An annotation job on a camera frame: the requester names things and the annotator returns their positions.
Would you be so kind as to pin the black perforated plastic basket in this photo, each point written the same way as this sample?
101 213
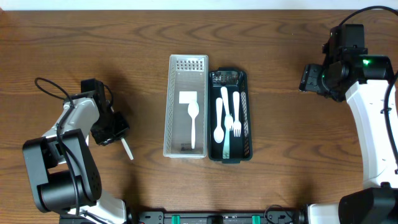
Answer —
240 148

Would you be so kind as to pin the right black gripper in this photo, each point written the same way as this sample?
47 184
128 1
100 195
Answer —
310 78

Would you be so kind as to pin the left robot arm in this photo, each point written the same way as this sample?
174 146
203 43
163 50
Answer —
62 173

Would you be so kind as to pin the pale green plastic fork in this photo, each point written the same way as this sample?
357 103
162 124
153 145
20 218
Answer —
226 145

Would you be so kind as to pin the clear perforated plastic basket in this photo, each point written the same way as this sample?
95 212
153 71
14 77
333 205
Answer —
187 81

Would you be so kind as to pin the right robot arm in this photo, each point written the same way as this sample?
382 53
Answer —
373 106

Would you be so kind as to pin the white plastic spoon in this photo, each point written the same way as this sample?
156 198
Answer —
127 149
193 111

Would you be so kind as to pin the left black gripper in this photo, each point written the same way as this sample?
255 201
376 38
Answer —
114 132

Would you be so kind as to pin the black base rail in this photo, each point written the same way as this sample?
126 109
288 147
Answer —
273 214

